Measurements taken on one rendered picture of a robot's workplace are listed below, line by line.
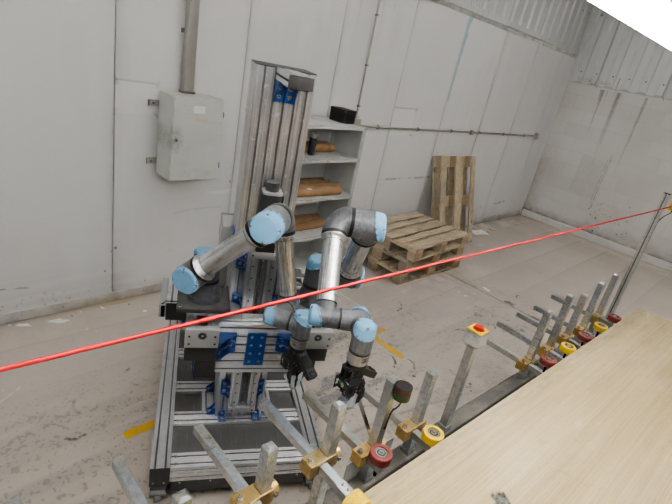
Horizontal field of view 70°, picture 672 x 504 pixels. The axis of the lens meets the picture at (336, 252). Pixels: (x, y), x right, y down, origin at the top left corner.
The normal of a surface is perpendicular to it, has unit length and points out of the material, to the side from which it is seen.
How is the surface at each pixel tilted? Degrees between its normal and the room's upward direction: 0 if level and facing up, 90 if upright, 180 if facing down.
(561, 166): 90
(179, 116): 90
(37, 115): 90
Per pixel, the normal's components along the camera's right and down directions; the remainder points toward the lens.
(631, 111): -0.70, 0.14
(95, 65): 0.69, 0.40
